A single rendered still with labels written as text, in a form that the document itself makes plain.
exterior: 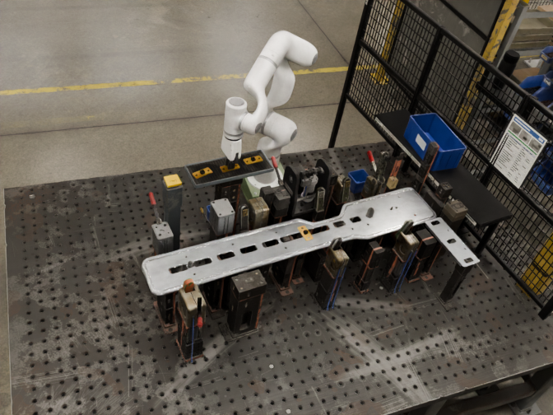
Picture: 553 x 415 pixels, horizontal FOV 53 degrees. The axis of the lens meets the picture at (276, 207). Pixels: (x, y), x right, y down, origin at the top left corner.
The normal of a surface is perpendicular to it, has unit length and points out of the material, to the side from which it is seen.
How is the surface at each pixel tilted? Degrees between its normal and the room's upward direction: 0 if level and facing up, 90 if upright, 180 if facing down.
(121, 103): 0
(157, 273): 0
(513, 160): 90
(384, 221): 0
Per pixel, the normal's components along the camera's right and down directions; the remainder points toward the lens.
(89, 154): 0.14, -0.71
